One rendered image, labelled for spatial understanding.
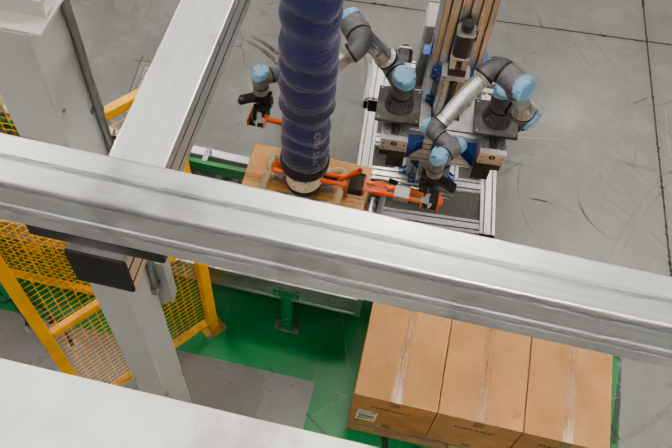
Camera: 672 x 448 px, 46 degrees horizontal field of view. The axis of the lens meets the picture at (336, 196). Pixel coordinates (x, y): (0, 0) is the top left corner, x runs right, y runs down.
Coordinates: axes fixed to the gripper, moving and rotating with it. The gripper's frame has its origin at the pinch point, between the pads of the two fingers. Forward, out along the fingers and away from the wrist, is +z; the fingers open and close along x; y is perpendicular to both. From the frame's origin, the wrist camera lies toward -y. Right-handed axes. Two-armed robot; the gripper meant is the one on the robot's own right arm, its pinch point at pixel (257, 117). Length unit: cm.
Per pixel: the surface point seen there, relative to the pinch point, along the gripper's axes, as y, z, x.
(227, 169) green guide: -16.1, 44.6, -4.4
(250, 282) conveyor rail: 12, 56, -60
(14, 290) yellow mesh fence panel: -55, -38, -130
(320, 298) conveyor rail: 49, 56, -60
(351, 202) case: 54, 12, -29
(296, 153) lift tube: 28, -28, -36
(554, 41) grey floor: 164, 105, 204
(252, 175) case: 4.3, 12.9, -25.3
